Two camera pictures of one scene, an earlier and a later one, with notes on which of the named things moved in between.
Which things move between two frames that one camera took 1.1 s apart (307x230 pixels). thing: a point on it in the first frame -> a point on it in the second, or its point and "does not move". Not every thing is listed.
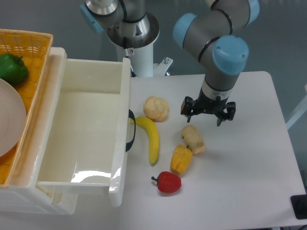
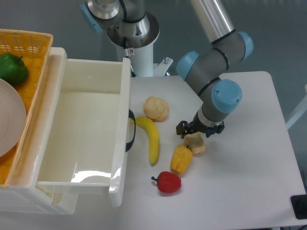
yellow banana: (152, 133) does not move
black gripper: (204, 104) -> (183, 128)
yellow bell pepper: (181, 160) does not move
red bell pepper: (167, 182) does not move
